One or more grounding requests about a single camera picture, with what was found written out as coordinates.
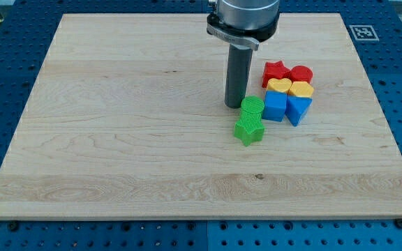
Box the white fiducial marker tag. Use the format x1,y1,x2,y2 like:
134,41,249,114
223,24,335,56
349,24,379,41

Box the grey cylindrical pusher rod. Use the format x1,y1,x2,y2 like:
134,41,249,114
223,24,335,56
225,44,253,108

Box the blue cube block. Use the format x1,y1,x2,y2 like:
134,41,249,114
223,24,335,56
262,91,288,122

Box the red cylinder block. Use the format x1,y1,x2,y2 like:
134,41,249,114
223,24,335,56
289,66,313,83

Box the green star block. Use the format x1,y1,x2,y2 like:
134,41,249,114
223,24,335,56
233,110,265,146

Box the yellow hexagon block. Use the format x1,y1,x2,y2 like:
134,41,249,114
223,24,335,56
288,82,314,98

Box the light wooden board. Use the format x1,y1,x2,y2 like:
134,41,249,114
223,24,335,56
0,13,402,221

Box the blue triangle block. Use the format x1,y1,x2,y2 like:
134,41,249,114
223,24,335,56
285,96,313,127

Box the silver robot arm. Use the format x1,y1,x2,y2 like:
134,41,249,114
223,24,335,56
207,0,280,108

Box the yellow heart block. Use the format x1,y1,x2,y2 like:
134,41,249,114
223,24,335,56
267,78,292,93

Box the green cylinder block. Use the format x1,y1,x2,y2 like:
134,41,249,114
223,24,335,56
241,96,265,114

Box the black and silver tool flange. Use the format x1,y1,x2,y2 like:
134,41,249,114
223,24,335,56
207,13,280,51

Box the red star block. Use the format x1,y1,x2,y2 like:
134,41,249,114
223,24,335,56
262,61,290,88

